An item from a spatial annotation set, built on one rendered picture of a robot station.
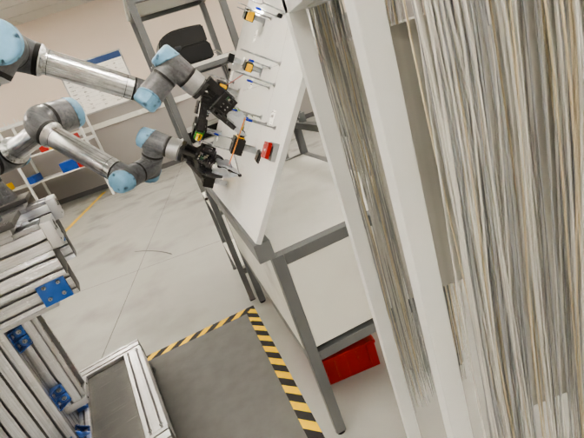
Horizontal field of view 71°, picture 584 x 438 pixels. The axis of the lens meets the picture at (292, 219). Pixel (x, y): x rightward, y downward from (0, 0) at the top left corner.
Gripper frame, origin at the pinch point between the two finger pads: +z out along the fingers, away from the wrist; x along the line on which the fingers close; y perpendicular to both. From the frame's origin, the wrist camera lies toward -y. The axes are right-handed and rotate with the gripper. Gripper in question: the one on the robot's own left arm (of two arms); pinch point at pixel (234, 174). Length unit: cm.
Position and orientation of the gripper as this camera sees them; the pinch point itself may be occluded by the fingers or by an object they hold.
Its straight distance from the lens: 149.5
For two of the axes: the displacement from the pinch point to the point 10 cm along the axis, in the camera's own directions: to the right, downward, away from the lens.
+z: 9.3, 3.5, 0.7
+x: 3.0, -8.7, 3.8
